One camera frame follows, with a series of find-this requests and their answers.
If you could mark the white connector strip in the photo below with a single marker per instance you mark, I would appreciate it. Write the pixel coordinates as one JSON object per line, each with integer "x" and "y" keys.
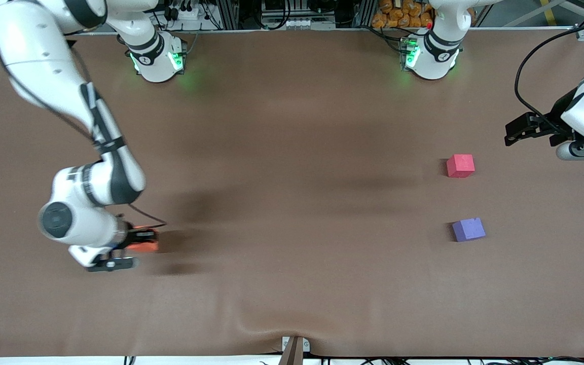
{"x": 302, "y": 23}

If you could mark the black electronics box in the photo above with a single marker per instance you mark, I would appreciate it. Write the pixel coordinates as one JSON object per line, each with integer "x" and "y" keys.
{"x": 274, "y": 6}

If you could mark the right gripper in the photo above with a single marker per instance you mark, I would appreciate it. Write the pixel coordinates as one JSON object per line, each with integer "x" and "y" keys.
{"x": 132, "y": 237}

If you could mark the orange foam block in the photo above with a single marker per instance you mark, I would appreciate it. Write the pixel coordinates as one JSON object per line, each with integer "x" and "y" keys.
{"x": 145, "y": 247}

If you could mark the brown table mat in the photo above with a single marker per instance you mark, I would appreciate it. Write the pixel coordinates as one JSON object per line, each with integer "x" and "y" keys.
{"x": 292, "y": 203}

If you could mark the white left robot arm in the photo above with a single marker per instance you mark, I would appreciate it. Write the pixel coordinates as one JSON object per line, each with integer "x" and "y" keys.
{"x": 434, "y": 66}

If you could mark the red foam block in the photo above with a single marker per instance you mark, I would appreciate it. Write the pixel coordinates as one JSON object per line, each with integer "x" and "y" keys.
{"x": 460, "y": 166}

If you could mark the purple foam block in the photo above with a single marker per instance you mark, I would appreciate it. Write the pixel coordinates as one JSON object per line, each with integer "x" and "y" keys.
{"x": 468, "y": 229}

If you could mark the metal table clamp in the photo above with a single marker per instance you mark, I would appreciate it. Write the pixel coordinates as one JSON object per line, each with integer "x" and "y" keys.
{"x": 294, "y": 352}

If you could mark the aluminium frame post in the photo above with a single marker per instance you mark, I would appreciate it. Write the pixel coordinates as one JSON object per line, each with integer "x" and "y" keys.
{"x": 365, "y": 12}
{"x": 229, "y": 12}

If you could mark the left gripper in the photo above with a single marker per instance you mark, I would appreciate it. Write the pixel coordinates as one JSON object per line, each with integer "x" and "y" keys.
{"x": 558, "y": 112}

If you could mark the white power strip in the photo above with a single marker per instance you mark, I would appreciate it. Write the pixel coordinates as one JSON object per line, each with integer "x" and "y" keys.
{"x": 185, "y": 12}

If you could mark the pile of orange objects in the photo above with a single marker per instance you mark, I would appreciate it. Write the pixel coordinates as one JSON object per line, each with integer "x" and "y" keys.
{"x": 398, "y": 15}

